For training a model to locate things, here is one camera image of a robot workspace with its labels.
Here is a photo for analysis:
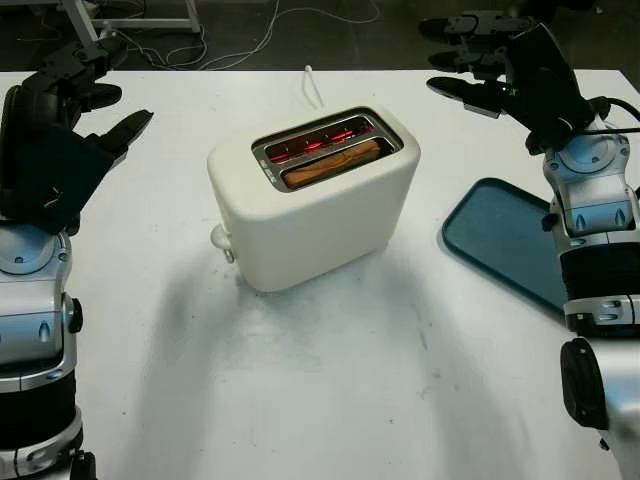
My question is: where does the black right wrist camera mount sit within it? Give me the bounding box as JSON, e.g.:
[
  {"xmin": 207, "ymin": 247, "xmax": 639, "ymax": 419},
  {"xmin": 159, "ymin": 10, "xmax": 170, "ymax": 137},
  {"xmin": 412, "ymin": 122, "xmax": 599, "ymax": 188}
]
[{"xmin": 524, "ymin": 130, "xmax": 565, "ymax": 157}]

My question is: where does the white floor cable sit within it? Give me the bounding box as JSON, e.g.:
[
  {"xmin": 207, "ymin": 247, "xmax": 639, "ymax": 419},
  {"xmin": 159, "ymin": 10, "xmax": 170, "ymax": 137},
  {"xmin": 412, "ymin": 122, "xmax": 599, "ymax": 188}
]
[
  {"xmin": 107, "ymin": 29, "xmax": 207, "ymax": 71},
  {"xmin": 199, "ymin": 4, "xmax": 322, "ymax": 71}
]

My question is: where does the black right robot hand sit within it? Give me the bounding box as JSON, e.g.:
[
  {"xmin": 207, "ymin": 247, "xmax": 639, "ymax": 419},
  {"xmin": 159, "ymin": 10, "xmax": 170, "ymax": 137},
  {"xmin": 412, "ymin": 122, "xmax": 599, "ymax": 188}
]
[{"xmin": 417, "ymin": 14, "xmax": 605, "ymax": 150}]

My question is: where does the grey metal table frame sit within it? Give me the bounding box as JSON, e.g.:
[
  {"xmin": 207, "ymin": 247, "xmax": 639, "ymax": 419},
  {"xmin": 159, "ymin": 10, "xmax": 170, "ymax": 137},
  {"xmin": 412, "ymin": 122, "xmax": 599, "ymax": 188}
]
[{"xmin": 57, "ymin": 0, "xmax": 202, "ymax": 45}]

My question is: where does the cream two-slot toaster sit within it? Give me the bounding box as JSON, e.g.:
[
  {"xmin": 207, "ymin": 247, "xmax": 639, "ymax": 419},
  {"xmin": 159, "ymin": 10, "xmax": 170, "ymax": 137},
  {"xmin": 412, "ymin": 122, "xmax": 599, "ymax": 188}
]
[{"xmin": 207, "ymin": 104, "xmax": 421, "ymax": 294}]

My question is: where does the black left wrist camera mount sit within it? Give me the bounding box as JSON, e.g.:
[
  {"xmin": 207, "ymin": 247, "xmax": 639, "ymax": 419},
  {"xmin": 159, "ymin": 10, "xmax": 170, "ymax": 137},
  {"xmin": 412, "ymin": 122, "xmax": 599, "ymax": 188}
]
[{"xmin": 0, "ymin": 124, "xmax": 117, "ymax": 236}]

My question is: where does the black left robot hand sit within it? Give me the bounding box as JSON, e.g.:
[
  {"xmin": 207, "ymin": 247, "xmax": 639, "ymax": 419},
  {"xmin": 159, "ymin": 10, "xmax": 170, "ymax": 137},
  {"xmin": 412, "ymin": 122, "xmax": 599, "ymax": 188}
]
[{"xmin": 0, "ymin": 37, "xmax": 154, "ymax": 172}]

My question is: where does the blue plastic tray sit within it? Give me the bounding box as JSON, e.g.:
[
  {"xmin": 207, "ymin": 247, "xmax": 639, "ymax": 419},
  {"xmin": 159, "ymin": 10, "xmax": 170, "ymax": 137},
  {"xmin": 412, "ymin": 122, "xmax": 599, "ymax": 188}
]
[{"xmin": 441, "ymin": 177, "xmax": 570, "ymax": 316}]

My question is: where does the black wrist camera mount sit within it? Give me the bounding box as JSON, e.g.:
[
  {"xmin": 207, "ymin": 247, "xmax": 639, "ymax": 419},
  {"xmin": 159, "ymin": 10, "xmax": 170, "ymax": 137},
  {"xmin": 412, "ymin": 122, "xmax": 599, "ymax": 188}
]
[
  {"xmin": 0, "ymin": 124, "xmax": 117, "ymax": 236},
  {"xmin": 524, "ymin": 130, "xmax": 565, "ymax": 157}
]

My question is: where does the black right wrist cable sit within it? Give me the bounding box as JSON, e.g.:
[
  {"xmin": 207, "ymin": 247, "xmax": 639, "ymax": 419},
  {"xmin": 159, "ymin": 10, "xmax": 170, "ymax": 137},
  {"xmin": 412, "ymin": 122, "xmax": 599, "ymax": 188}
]
[{"xmin": 594, "ymin": 97, "xmax": 640, "ymax": 135}]

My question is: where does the golden toast slice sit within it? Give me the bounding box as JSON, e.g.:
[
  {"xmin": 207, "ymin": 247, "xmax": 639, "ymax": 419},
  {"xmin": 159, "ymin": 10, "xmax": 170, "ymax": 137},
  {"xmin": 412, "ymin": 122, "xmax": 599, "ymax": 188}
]
[{"xmin": 283, "ymin": 139, "xmax": 384, "ymax": 190}]

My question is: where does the white toaster power cord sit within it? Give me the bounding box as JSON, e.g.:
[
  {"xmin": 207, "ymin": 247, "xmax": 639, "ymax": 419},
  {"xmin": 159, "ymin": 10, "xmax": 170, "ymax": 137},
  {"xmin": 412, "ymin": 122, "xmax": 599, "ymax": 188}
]
[{"xmin": 301, "ymin": 64, "xmax": 324, "ymax": 110}]

